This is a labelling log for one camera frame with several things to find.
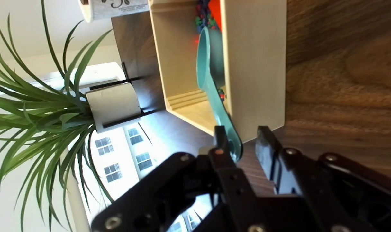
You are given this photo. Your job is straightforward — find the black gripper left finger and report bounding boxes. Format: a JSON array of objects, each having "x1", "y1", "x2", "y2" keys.
[{"x1": 91, "y1": 126, "x2": 256, "y2": 232}]

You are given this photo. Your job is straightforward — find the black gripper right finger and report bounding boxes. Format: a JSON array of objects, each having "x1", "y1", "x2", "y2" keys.
[{"x1": 256, "y1": 126, "x2": 391, "y2": 232}]

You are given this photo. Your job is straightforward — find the teal plastic scooper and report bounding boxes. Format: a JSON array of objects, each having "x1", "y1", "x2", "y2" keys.
[{"x1": 195, "y1": 27, "x2": 243, "y2": 162}]

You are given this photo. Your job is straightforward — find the white plant pot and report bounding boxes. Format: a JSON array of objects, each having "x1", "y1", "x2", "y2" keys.
[{"x1": 86, "y1": 83, "x2": 141, "y2": 133}]

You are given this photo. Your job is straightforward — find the green potted plant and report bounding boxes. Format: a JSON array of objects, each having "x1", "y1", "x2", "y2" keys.
[{"x1": 0, "y1": 0, "x2": 102, "y2": 226}]

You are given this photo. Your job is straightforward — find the small wooden box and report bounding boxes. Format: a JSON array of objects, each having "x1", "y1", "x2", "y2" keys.
[{"x1": 147, "y1": 0, "x2": 286, "y2": 142}]

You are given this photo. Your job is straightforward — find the colourful gravel beads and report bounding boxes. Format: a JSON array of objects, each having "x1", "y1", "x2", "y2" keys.
[{"x1": 195, "y1": 0, "x2": 221, "y2": 31}]

